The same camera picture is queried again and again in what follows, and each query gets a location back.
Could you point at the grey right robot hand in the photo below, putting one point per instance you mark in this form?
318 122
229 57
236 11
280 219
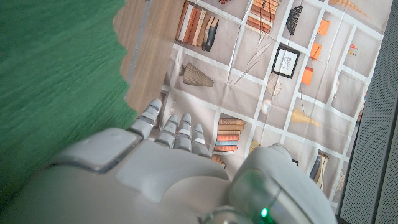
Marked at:
140 186

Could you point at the green cloth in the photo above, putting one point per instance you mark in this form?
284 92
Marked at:
56 77

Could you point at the printed bookshelf backdrop cloth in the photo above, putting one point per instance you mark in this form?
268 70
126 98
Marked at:
248 93

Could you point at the grey perforated panel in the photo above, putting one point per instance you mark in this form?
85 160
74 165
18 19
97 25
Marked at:
373 140

